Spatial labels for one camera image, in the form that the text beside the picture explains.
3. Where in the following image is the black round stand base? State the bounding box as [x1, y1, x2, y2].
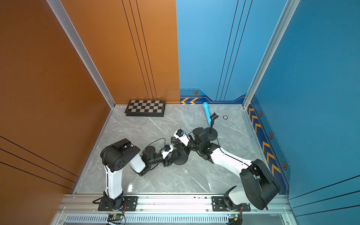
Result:
[204, 127, 218, 141]

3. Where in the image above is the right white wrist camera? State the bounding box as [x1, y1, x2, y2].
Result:
[174, 129, 190, 146]

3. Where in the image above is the right green circuit board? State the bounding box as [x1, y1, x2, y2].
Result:
[227, 213, 243, 225]

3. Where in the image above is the black stand pole with clip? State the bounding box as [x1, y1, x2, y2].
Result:
[209, 112, 218, 134]

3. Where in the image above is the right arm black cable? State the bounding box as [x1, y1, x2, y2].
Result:
[187, 127, 271, 210]

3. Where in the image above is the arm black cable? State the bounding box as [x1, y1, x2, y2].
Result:
[140, 137, 167, 157]
[187, 127, 271, 210]

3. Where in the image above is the left green circuit board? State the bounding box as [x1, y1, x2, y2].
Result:
[107, 214, 125, 224]

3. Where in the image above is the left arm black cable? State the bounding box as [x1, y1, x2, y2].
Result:
[140, 137, 167, 157]

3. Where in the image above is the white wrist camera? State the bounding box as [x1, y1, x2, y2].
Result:
[160, 144, 174, 159]
[174, 129, 190, 146]

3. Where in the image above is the light blue toy microphone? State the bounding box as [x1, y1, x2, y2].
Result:
[202, 102, 211, 126]

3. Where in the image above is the aluminium rail frame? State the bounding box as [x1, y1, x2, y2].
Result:
[52, 193, 297, 225]

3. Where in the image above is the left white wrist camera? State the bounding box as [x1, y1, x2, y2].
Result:
[160, 144, 174, 159]

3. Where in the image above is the black white checkerboard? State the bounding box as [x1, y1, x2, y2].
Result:
[124, 100, 166, 117]

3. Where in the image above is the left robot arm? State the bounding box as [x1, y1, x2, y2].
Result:
[94, 138, 174, 211]

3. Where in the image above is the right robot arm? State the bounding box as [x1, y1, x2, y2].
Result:
[171, 127, 281, 211]

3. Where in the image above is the green circuit board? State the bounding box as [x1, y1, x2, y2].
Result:
[227, 213, 243, 225]
[107, 214, 125, 224]

